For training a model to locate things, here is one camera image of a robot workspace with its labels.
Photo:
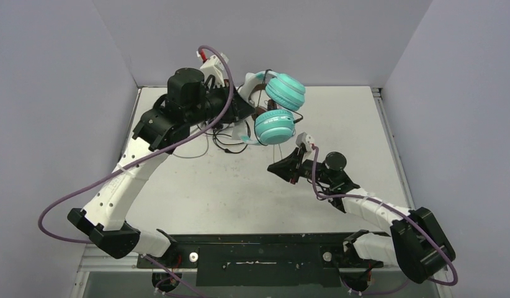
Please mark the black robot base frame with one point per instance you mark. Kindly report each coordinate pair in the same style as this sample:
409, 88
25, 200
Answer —
291, 259

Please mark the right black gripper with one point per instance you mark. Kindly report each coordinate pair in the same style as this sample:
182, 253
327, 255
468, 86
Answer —
296, 166

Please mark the black and white headphones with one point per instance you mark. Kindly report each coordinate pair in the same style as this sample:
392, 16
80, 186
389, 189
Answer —
223, 140

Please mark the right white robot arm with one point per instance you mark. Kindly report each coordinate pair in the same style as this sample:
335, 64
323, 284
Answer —
413, 239

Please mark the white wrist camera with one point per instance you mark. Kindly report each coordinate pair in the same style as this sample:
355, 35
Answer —
212, 66
305, 140

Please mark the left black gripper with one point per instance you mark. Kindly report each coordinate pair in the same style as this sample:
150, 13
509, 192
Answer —
239, 109

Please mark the brown headphones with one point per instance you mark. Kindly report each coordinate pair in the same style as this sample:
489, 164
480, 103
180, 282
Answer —
259, 110

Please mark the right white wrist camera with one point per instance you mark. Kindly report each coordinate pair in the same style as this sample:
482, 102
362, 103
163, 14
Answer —
305, 140

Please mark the teal cat-ear headphones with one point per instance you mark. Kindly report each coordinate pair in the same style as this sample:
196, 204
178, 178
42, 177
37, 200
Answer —
276, 125

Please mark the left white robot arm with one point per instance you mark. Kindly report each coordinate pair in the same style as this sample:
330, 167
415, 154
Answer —
193, 97

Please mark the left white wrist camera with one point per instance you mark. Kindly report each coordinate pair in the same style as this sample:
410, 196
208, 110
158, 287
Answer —
212, 66

